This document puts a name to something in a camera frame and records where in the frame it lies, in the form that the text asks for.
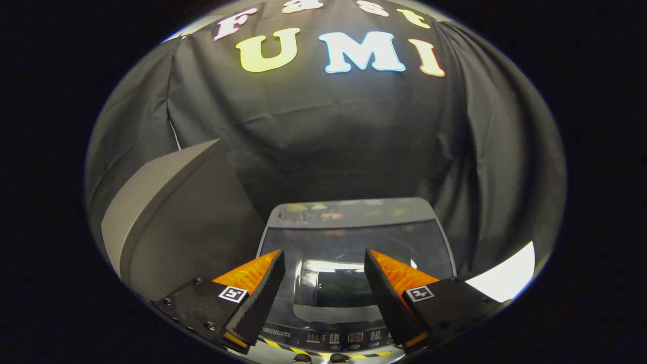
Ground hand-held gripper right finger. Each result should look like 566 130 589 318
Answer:
364 249 514 354

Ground grey washing machine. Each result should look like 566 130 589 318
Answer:
258 320 401 352

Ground grey cabinet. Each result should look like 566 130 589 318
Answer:
101 139 266 302

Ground black backdrop cloth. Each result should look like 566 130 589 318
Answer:
83 0 567 285

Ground yellow black hazard tape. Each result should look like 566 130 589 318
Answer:
259 336 395 360

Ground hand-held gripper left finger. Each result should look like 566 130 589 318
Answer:
152 249 286 354

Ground white board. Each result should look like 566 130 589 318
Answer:
465 241 536 303

